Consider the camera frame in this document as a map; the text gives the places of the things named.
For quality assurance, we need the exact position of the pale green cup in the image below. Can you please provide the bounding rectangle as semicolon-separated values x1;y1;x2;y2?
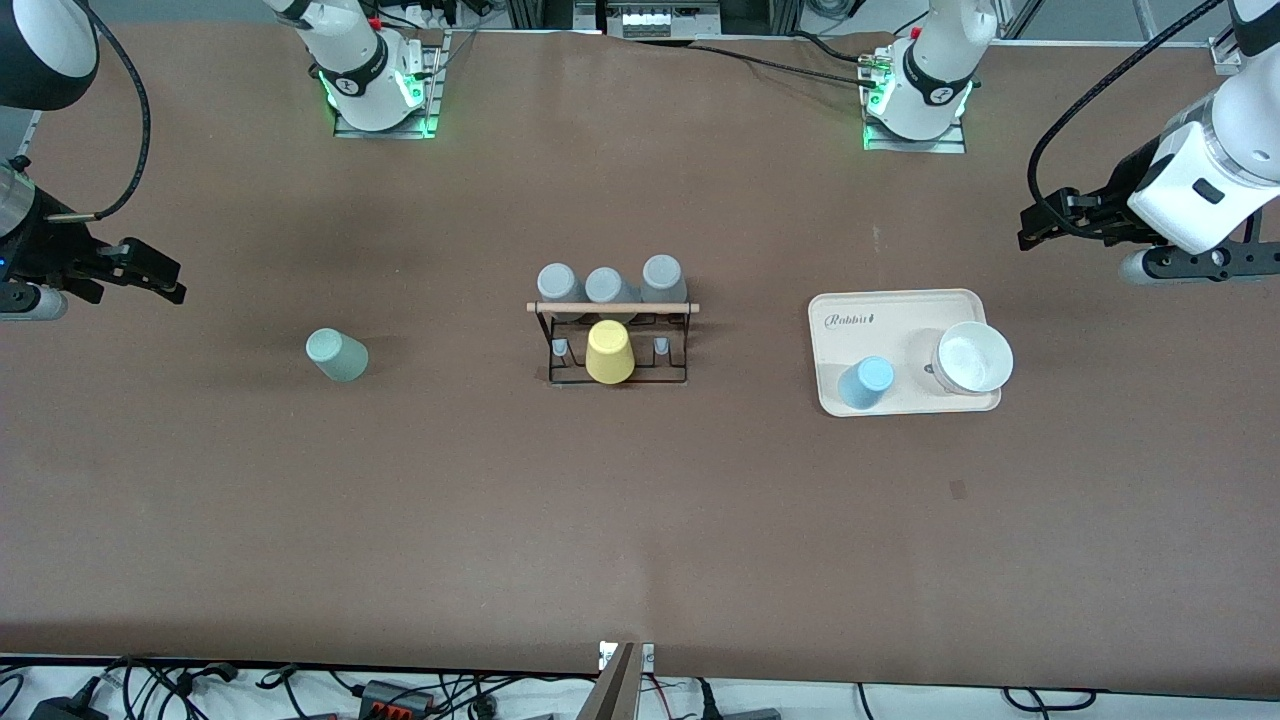
305;328;369;383

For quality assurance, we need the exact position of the light blue cup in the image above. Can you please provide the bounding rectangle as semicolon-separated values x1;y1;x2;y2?
837;356;895;411

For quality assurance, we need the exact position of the white bowl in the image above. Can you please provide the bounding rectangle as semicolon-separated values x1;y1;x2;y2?
930;321;1015;397

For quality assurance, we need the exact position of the cream plastic tray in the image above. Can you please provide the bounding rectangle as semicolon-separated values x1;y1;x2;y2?
808;289;1003;418

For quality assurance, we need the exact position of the grey cup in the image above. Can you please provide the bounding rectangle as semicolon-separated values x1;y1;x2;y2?
537;263;586;323
584;267;642;323
641;254;690;321

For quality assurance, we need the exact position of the black power adapter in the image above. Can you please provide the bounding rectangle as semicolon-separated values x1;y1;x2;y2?
28;695;111;720

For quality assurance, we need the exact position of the yellow cup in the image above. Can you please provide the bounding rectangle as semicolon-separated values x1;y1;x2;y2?
585;319;636;385

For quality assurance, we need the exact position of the white power strip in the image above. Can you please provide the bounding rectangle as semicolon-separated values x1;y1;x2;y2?
608;3;701;39

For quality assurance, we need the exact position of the black and red device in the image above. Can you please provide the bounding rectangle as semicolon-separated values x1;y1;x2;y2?
358;680;438;720

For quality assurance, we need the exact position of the brown table cover sheet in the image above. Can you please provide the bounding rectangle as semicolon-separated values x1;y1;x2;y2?
0;22;1280;699

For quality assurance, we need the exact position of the wooden plank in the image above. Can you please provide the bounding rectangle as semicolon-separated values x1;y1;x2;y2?
578;642;641;720

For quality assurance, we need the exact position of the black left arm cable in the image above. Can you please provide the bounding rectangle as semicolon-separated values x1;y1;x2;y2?
1028;0;1227;241

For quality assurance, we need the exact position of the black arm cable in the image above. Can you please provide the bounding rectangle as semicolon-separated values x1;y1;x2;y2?
1028;0;1227;241
45;0;152;222

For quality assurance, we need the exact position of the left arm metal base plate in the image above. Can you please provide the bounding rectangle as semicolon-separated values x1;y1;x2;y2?
862;95;968;154

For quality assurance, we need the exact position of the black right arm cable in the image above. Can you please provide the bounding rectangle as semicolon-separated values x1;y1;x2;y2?
45;0;152;222

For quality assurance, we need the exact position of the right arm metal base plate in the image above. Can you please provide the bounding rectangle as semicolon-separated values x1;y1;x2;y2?
333;30;448;139

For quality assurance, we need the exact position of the black cable on table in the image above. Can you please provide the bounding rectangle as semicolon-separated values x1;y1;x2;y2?
640;36;883;87

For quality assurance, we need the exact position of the black wire cup rack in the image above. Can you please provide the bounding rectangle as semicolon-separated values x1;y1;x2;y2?
527;298;701;386

